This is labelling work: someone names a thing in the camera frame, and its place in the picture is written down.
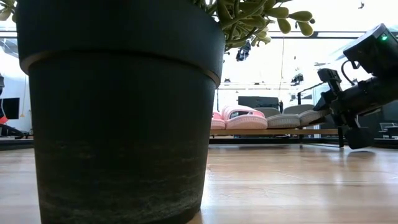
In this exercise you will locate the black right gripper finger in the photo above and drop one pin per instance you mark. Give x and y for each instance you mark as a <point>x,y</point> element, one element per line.
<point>360,138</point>
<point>324,101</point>

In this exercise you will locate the grey rubber slide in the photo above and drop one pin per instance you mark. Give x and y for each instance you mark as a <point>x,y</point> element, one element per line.
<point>283,122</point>
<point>311,116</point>

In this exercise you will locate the pink rubber slide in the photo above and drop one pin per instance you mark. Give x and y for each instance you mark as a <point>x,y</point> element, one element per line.
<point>217,124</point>
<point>245,123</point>

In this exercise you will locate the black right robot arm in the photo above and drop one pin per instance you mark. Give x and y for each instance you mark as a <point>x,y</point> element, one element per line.
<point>373,53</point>

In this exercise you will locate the black room divider panels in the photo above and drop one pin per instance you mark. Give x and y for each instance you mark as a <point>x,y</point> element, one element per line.
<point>377,124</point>

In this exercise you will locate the grey office chair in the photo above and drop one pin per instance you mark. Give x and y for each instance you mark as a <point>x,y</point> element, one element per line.
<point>388,127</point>

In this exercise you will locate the black computer monitor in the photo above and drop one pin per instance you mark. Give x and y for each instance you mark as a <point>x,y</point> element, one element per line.
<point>258,102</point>

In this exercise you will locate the green artificial plant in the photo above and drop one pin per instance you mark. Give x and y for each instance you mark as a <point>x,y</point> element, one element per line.
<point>248,18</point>

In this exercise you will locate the dark plant pot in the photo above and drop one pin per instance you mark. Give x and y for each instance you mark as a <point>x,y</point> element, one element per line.
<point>121,124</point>

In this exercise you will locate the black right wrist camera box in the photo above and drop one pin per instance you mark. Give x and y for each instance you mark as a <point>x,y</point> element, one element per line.
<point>329,76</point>

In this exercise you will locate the black hanging ceiling camera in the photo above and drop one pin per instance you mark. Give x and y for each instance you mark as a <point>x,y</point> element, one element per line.
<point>243,53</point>
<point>297,78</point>

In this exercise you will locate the wooden shelf with black frame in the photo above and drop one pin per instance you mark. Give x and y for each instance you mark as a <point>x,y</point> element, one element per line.
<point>273,132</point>

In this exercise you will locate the black metal rig frame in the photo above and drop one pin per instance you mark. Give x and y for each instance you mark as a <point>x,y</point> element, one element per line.
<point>280,141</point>

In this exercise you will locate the black wall monitor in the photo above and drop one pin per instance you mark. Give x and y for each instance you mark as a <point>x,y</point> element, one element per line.
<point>11,108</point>

